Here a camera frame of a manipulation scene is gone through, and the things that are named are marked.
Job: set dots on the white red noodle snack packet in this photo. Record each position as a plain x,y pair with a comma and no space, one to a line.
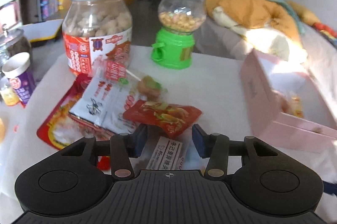
104,102

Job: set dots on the pink cardboard box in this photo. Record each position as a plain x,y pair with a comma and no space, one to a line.
284,106

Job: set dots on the light blue multipack packet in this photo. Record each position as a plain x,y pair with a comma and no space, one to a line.
161,153

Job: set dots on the orange and cream blanket pile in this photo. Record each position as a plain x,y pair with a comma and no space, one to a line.
273,26

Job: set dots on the peanut jar with gold lid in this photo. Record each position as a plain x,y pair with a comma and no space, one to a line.
95,29

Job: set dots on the purple white paper cup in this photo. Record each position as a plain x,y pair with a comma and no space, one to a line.
18,71

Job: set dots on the red chicken snack pouch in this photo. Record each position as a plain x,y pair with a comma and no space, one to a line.
59,129

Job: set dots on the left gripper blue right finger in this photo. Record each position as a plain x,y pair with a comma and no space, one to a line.
214,147

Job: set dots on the green gumball candy dispenser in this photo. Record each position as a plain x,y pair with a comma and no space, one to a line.
174,42

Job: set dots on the small red snack packet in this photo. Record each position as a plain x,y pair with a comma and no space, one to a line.
173,119

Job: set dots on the glass jar with dark contents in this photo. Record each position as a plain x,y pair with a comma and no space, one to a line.
14,42

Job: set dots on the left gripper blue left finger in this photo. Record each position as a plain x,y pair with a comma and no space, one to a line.
126,147

